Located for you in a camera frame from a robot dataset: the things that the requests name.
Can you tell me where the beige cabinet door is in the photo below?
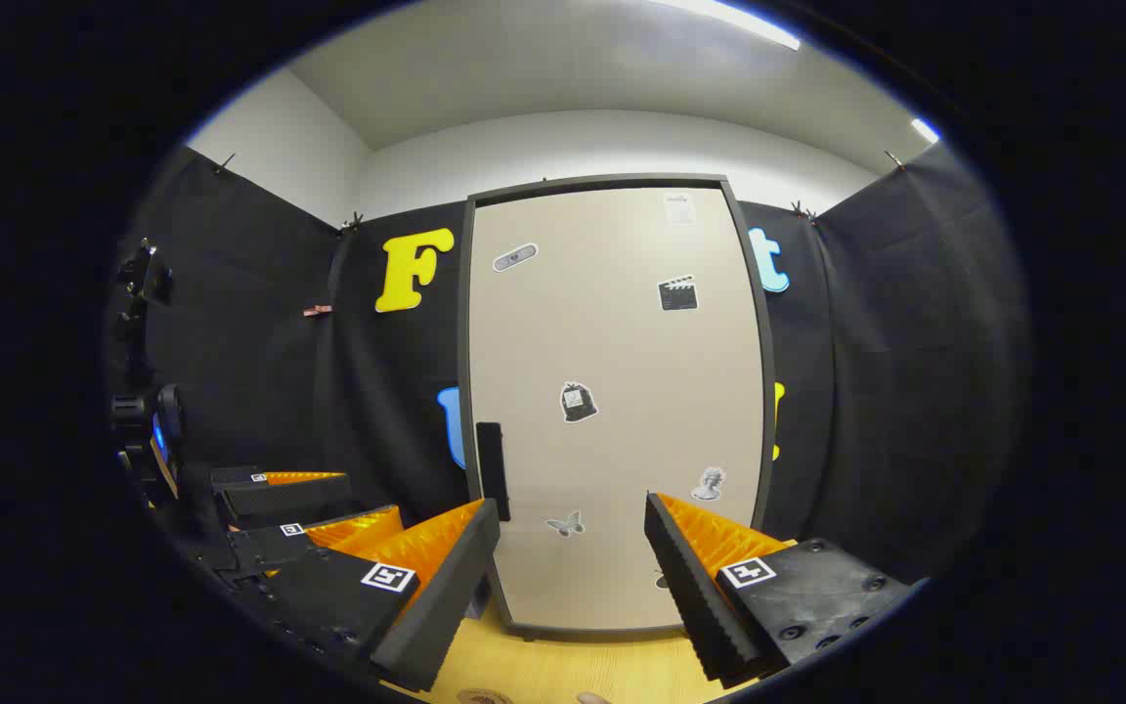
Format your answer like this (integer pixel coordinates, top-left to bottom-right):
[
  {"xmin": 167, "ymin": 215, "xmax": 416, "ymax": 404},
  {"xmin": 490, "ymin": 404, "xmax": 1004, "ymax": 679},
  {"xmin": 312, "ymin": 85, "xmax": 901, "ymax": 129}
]
[{"xmin": 470, "ymin": 186, "xmax": 769, "ymax": 632}]

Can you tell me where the grey cabinet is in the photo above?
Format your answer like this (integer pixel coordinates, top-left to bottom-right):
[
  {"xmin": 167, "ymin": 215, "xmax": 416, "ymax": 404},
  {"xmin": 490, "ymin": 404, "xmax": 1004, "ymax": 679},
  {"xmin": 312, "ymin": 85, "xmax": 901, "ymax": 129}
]
[{"xmin": 458, "ymin": 174, "xmax": 779, "ymax": 643}]

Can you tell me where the long ceiling light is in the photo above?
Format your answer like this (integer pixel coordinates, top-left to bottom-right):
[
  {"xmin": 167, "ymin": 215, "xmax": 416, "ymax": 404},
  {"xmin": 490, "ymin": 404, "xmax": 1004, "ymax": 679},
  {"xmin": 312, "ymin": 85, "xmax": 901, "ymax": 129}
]
[{"xmin": 651, "ymin": 0, "xmax": 803, "ymax": 52}]

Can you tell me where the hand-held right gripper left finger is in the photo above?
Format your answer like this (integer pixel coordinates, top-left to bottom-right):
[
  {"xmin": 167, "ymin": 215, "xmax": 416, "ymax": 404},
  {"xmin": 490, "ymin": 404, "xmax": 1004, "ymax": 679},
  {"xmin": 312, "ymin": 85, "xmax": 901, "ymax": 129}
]
[{"xmin": 265, "ymin": 499, "xmax": 502, "ymax": 693}]

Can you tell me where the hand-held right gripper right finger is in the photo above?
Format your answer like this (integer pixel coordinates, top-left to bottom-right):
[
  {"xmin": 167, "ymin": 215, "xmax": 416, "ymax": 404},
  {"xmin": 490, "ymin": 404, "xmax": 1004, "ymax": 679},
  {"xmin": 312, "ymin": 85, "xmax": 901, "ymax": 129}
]
[{"xmin": 643, "ymin": 492, "xmax": 916, "ymax": 687}]

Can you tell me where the black backdrop cloth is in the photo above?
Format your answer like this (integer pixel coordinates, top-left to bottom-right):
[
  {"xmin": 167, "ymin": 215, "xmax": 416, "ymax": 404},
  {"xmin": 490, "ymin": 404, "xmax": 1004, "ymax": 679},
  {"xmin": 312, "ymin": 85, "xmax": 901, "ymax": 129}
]
[{"xmin": 118, "ymin": 142, "xmax": 1028, "ymax": 588}]

